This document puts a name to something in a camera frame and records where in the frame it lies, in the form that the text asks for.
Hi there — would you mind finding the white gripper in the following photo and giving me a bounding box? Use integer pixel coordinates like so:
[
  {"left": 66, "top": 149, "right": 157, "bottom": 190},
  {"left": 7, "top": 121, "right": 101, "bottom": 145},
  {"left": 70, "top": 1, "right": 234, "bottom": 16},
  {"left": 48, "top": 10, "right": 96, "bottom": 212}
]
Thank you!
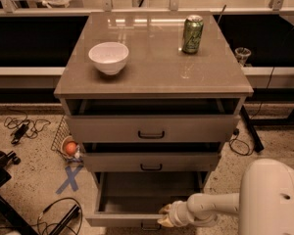
[{"left": 157, "top": 201, "right": 194, "bottom": 228}]

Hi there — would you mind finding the grey bottom drawer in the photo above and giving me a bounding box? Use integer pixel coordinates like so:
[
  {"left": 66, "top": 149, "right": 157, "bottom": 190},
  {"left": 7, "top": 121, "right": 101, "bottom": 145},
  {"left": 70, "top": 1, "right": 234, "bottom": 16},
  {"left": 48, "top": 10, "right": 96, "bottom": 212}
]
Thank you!
[{"left": 86, "top": 171, "right": 203, "bottom": 231}]

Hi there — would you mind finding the grey drawer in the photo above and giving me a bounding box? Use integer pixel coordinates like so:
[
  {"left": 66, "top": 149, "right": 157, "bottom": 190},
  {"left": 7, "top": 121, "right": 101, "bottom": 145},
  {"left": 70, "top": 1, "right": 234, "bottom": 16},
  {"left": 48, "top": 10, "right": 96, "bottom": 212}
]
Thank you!
[
  {"left": 61, "top": 98, "right": 242, "bottom": 143},
  {"left": 83, "top": 143, "right": 220, "bottom": 172},
  {"left": 86, "top": 171, "right": 203, "bottom": 231}
]

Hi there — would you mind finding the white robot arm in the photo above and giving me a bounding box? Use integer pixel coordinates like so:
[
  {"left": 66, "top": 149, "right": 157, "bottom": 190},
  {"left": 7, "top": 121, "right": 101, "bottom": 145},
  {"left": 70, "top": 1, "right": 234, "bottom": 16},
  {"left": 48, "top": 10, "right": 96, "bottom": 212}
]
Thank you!
[{"left": 158, "top": 159, "right": 294, "bottom": 235}]

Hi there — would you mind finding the grey middle drawer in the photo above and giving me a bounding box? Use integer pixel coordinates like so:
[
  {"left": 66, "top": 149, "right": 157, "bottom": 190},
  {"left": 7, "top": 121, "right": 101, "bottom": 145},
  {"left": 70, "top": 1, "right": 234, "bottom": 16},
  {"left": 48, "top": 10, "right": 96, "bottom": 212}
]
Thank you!
[{"left": 83, "top": 143, "right": 220, "bottom": 172}]

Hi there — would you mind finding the grey drawer cabinet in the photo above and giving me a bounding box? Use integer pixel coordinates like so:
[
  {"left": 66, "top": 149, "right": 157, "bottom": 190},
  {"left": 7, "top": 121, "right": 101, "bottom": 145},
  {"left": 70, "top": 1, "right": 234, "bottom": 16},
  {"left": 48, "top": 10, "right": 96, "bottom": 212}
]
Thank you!
[{"left": 53, "top": 11, "right": 254, "bottom": 194}]

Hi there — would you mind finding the grey top drawer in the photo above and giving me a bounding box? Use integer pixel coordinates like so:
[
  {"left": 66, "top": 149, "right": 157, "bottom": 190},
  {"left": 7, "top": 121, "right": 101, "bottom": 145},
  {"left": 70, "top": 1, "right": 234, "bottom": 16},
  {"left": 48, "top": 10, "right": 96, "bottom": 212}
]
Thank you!
[{"left": 61, "top": 98, "right": 242, "bottom": 143}]

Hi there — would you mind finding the blue tape cross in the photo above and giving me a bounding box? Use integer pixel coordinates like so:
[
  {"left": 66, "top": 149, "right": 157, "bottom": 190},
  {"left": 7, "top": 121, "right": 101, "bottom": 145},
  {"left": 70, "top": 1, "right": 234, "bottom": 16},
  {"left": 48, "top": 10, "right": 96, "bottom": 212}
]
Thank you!
[{"left": 56, "top": 164, "right": 83, "bottom": 195}]

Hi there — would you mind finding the orange ball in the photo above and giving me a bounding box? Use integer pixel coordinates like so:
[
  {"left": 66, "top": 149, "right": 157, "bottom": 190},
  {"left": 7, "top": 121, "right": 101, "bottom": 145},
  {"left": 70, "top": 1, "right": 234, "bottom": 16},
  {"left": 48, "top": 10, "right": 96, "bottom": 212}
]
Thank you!
[{"left": 65, "top": 142, "right": 76, "bottom": 156}]

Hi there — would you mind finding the black table leg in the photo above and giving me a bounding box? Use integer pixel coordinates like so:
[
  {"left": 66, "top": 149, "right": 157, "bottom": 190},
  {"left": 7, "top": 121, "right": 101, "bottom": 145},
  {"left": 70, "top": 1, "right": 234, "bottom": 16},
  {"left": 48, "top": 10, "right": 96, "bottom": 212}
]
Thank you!
[{"left": 240, "top": 106, "right": 264, "bottom": 153}]

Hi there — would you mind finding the black office chair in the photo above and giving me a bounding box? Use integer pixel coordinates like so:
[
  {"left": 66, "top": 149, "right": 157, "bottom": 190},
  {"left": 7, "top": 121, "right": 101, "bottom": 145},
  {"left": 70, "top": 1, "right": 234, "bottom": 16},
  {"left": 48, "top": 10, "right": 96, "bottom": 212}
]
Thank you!
[{"left": 0, "top": 149, "right": 40, "bottom": 235}]

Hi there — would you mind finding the white ceramic bowl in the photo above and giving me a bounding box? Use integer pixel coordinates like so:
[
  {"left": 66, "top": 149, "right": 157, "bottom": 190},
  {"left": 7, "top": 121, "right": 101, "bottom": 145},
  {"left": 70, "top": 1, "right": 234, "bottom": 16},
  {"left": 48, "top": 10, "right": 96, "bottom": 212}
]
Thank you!
[{"left": 88, "top": 42, "right": 129, "bottom": 75}]

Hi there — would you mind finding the clear glass cup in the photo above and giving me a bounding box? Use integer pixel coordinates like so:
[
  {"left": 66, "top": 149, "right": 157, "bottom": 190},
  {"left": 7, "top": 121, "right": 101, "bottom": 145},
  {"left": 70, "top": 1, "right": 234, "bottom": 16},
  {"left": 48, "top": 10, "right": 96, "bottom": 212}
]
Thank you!
[{"left": 234, "top": 47, "right": 251, "bottom": 67}]

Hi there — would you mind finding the green soda can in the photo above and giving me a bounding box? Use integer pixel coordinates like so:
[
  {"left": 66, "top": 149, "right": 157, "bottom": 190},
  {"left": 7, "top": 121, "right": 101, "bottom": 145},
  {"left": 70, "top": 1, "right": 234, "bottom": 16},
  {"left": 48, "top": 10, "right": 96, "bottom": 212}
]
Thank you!
[{"left": 182, "top": 15, "right": 204, "bottom": 54}]

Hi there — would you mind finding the black cable loop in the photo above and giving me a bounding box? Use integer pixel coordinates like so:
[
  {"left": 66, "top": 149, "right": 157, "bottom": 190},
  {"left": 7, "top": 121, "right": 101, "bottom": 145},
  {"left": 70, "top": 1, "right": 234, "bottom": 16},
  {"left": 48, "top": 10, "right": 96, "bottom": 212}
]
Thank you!
[{"left": 36, "top": 197, "right": 83, "bottom": 235}]

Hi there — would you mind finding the black coiled cable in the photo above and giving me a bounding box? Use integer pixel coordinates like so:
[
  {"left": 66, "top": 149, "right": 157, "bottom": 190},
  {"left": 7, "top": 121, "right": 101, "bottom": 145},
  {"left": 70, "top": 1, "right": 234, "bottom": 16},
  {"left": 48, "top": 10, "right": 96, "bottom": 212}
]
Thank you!
[{"left": 228, "top": 127, "right": 255, "bottom": 157}]

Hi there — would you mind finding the wire mesh basket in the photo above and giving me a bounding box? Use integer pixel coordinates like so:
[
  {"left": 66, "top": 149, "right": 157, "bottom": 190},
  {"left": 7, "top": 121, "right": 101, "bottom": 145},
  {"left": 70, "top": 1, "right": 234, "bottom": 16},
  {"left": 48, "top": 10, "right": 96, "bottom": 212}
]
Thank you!
[{"left": 51, "top": 117, "right": 82, "bottom": 163}]

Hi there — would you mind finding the black power adapter with cable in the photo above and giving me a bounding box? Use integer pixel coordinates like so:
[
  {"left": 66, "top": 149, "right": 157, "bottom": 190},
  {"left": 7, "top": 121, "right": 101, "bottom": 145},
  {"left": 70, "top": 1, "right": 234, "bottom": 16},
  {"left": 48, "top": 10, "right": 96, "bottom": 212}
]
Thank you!
[{"left": 4, "top": 110, "right": 51, "bottom": 145}]

